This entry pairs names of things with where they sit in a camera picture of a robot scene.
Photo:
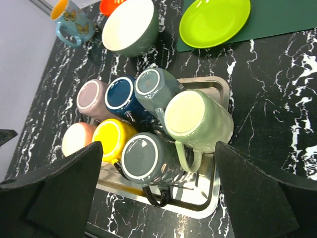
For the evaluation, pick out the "pink mug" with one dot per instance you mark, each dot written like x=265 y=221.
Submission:
x=76 y=137

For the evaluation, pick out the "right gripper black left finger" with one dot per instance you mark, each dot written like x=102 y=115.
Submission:
x=64 y=203

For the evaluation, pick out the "dark grey mug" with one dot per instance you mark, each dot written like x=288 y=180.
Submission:
x=153 y=163

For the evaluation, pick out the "blue-grey mug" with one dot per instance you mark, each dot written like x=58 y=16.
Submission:
x=154 y=89

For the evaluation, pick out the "yellow mug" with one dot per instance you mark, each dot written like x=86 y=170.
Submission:
x=113 y=135

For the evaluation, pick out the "dark green mat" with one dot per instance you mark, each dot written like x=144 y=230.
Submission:
x=269 y=18

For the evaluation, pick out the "white grey bowl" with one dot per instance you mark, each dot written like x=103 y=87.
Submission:
x=132 y=29

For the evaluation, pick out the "navy blue mug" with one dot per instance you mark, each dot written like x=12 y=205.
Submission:
x=120 y=99

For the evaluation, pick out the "light green mug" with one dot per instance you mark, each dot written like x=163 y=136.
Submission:
x=196 y=122

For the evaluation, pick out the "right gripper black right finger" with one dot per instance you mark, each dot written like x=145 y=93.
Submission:
x=257 y=205

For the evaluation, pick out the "lime green plate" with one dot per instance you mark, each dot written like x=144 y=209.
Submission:
x=209 y=23

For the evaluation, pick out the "mauve mug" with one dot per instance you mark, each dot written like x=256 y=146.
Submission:
x=91 y=100

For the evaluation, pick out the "metal tray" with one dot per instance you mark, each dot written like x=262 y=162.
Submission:
x=196 y=195

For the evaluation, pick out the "orange bowl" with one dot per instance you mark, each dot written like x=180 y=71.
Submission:
x=108 y=6

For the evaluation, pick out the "blue butterfly mug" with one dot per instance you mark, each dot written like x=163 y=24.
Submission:
x=69 y=17

